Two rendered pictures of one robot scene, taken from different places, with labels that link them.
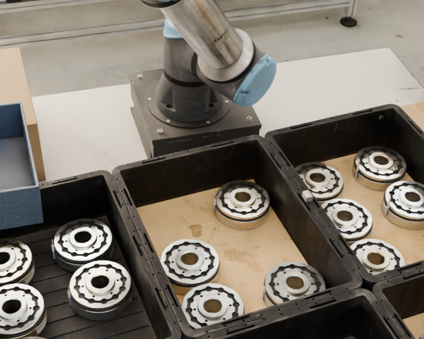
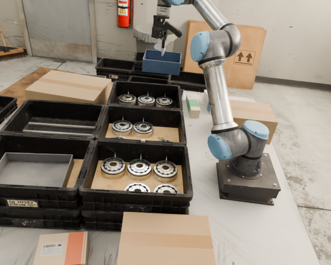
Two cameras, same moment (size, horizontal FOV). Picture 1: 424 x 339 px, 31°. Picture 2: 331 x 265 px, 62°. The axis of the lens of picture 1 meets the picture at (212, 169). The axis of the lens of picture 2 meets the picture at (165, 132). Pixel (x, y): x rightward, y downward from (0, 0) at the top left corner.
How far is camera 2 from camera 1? 173 cm
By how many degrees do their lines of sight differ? 80
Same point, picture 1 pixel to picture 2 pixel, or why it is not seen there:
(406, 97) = not seen: outside the picture
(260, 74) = (213, 139)
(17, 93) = (245, 116)
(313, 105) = (262, 242)
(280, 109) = (259, 223)
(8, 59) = (268, 118)
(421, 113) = (200, 233)
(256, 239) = not seen: hidden behind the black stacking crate
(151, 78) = (264, 159)
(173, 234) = (161, 133)
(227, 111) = (235, 174)
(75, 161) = not seen: hidden behind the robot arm
